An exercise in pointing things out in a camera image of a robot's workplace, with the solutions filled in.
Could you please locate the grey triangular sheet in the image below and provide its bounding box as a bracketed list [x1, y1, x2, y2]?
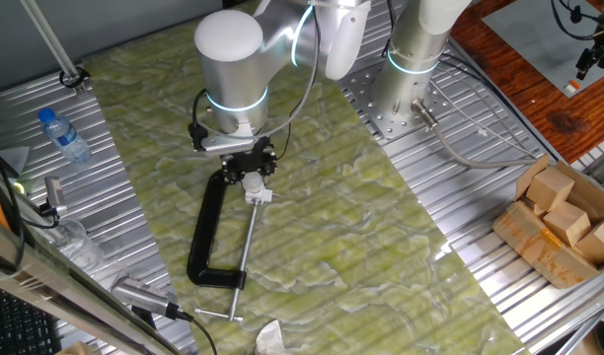
[0, 145, 32, 178]

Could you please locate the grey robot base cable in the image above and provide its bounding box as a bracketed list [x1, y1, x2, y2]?
[410, 98, 538, 171]

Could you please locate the black keyboard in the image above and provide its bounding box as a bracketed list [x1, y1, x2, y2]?
[0, 284, 62, 355]

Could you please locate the black C-clamp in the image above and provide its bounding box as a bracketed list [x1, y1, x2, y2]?
[186, 169, 266, 322]

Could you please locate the metal tripod pole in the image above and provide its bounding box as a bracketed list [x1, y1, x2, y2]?
[19, 0, 89, 96]

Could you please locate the black desk cable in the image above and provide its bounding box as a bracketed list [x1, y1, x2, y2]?
[0, 140, 28, 271]

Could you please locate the thin white cable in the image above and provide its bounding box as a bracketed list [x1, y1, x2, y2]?
[428, 57, 548, 160]

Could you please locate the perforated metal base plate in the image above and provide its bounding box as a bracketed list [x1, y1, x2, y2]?
[340, 61, 462, 141]

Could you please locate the silver camera with black mount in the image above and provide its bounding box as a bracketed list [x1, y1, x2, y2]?
[38, 176, 69, 219]

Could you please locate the clear water bottle blue cap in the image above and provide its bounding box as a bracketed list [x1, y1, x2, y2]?
[37, 106, 93, 165]

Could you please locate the white light bulb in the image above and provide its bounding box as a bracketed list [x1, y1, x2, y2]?
[241, 171, 266, 195]

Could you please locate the small cardboard box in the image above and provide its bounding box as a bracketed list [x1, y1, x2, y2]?
[53, 340, 95, 355]

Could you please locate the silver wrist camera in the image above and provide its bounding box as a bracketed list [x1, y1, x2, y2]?
[188, 122, 257, 157]

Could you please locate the grey pad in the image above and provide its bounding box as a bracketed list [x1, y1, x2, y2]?
[481, 0, 604, 100]

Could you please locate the silver ribbed camera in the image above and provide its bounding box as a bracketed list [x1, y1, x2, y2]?
[110, 275, 181, 321]

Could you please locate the black base cable bundle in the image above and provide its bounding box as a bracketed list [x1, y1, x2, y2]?
[380, 0, 398, 61]

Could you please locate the green marble pattern mat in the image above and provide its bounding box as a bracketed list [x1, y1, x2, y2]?
[82, 4, 530, 355]

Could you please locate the thick black cable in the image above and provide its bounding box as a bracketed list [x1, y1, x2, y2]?
[176, 308, 219, 355]

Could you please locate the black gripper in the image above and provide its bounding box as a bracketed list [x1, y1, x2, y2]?
[219, 136, 278, 185]

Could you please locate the black camera cable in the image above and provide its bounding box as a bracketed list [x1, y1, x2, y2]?
[276, 7, 323, 162]

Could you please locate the brown wooden table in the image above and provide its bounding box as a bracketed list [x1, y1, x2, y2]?
[449, 0, 604, 165]

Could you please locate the wooden block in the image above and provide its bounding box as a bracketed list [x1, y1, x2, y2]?
[542, 200, 592, 248]
[521, 195, 548, 219]
[525, 167, 576, 213]
[575, 217, 604, 265]

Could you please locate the aluminium profile rail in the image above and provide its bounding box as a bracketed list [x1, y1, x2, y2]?
[553, 300, 604, 355]

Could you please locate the crumpled white tissue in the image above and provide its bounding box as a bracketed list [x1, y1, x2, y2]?
[254, 319, 294, 355]

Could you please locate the black strap loop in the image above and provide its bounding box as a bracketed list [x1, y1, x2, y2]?
[58, 66, 92, 91]

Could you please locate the large cardboard box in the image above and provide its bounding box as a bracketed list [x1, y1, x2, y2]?
[491, 153, 604, 291]

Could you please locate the aluminium frame bar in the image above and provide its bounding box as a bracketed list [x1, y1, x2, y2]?
[0, 211, 185, 355]

